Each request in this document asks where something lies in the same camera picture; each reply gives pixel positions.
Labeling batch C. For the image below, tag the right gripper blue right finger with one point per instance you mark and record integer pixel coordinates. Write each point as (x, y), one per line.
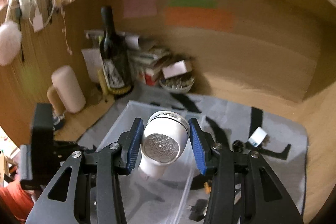
(201, 143)

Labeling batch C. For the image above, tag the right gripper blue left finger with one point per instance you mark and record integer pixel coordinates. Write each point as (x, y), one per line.
(130, 143)

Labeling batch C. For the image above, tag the white handheld lint shaver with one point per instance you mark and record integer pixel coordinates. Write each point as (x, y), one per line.
(164, 139)

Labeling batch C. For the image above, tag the clear plastic storage bin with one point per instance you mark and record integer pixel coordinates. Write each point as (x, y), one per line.
(157, 189)

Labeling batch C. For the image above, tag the white plug adapter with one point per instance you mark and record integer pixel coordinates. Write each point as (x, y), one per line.
(257, 137)

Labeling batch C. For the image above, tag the grey rug with black letters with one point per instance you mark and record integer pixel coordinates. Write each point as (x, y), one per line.
(263, 184)

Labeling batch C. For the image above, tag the white bowl of small items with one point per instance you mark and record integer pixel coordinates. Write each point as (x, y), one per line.
(177, 84)

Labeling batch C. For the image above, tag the stack of books and papers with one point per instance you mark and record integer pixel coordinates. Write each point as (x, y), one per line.
(145, 55)

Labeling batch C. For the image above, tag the dark wine bottle elephant label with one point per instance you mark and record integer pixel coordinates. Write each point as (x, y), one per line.
(115, 62)

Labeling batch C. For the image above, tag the orange paper note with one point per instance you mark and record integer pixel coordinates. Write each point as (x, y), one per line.
(196, 17)

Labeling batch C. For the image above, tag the white fluffy pompom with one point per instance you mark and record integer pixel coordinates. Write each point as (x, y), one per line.
(10, 42)

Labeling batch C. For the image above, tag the green paper note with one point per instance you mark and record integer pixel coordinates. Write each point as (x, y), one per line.
(207, 4)

